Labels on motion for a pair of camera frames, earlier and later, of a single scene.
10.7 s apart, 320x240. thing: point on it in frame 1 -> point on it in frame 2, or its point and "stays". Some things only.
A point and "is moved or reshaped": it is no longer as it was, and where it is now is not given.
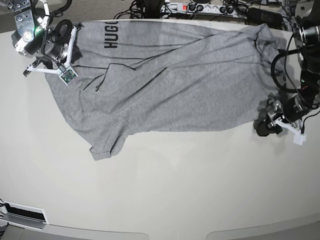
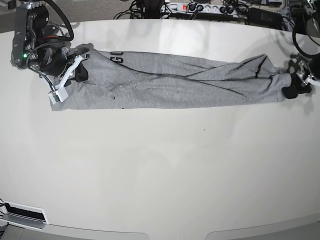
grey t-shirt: (135, 76) is moved or reshaped
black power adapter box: (258, 16) stays
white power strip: (195, 8) stays
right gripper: (290, 110) -> (296, 87)
